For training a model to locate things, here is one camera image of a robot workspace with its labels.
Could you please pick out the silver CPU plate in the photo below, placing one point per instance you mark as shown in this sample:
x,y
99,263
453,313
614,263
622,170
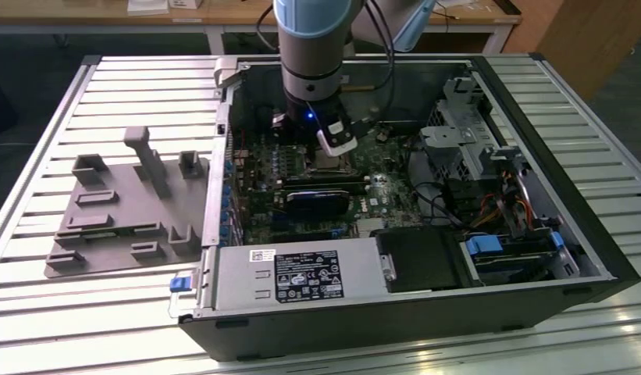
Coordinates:
x,y
333,163

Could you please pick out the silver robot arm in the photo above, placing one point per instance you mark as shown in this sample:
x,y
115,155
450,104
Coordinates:
x,y
310,58

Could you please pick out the CPU socket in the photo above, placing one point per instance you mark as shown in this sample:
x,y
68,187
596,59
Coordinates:
x,y
330,173

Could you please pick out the black graphics card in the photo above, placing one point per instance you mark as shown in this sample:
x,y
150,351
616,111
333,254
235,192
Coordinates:
x,y
317,203

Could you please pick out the green motherboard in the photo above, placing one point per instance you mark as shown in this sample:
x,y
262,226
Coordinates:
x,y
387,203

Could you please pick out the metal drive cage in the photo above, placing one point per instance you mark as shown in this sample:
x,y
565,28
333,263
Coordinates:
x,y
455,156

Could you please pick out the silver finned heatsink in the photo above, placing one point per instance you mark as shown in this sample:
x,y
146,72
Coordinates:
x,y
371,227

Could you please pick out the white box with label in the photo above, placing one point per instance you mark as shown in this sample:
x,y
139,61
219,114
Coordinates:
x,y
184,4

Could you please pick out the plain white box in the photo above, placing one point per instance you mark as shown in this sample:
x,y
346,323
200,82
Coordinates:
x,y
148,8

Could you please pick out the grey parts rack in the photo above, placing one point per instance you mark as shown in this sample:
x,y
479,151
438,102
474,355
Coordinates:
x,y
122,203

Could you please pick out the black drive box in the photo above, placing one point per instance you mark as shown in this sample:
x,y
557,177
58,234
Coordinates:
x,y
423,258

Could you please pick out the grey power supply unit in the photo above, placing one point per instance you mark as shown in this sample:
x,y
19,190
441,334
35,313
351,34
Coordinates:
x,y
247,281

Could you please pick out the hard disk in blue carrier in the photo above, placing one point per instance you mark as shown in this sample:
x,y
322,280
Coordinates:
x,y
481,244

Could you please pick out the blue case latch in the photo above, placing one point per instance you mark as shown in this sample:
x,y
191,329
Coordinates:
x,y
179,284

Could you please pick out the wooden desk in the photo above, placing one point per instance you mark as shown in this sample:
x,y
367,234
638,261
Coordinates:
x,y
64,17

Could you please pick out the black open PC case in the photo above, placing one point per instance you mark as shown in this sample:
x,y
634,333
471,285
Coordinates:
x,y
351,332

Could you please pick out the wooden cabinet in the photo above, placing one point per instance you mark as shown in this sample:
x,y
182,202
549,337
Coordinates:
x,y
585,39

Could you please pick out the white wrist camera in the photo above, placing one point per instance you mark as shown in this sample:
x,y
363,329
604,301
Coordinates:
x,y
333,150

